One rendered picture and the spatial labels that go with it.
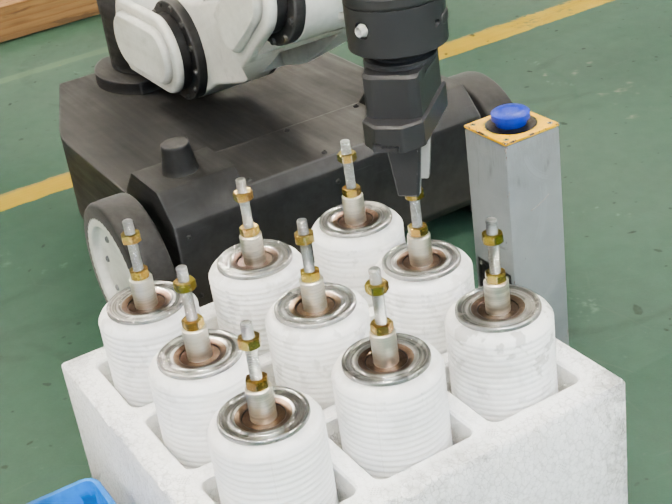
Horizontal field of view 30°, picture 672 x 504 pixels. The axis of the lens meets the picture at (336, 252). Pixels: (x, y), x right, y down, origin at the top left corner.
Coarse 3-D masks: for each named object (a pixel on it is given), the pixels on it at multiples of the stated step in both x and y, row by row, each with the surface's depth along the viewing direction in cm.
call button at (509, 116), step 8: (504, 104) 130; (512, 104) 129; (520, 104) 129; (496, 112) 128; (504, 112) 128; (512, 112) 127; (520, 112) 127; (528, 112) 127; (496, 120) 127; (504, 120) 127; (512, 120) 127; (520, 120) 127; (504, 128) 128; (512, 128) 127
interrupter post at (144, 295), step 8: (144, 280) 116; (152, 280) 117; (136, 288) 117; (144, 288) 117; (152, 288) 117; (136, 296) 117; (144, 296) 117; (152, 296) 118; (136, 304) 118; (144, 304) 117; (152, 304) 118
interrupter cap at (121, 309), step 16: (128, 288) 121; (160, 288) 120; (112, 304) 119; (128, 304) 119; (160, 304) 118; (176, 304) 117; (112, 320) 117; (128, 320) 116; (144, 320) 115; (160, 320) 116
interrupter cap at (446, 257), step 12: (432, 240) 122; (396, 252) 121; (408, 252) 121; (432, 252) 120; (444, 252) 119; (456, 252) 119; (384, 264) 119; (396, 264) 119; (408, 264) 119; (432, 264) 118; (444, 264) 117; (456, 264) 117; (396, 276) 117; (408, 276) 116; (420, 276) 116; (432, 276) 116
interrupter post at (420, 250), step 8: (408, 240) 117; (416, 240) 117; (424, 240) 117; (408, 248) 118; (416, 248) 117; (424, 248) 117; (416, 256) 118; (424, 256) 118; (432, 256) 119; (416, 264) 118; (424, 264) 118
